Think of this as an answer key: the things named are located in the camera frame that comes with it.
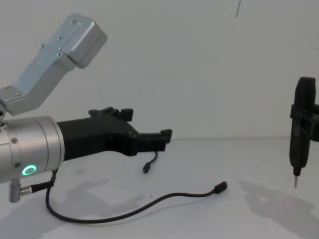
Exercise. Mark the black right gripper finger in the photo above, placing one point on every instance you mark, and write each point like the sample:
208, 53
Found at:
311, 111
311, 129

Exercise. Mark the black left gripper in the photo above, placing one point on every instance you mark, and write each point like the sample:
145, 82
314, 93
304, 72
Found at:
99, 135

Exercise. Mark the black electric screwdriver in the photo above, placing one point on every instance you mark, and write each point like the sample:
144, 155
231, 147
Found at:
302, 97

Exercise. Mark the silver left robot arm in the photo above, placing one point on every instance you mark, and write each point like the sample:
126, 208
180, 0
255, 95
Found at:
35, 142

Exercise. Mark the white table cloth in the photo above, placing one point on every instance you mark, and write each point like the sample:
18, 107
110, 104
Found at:
199, 214

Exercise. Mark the plain pale wall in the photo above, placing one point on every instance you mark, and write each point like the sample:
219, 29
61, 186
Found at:
199, 62

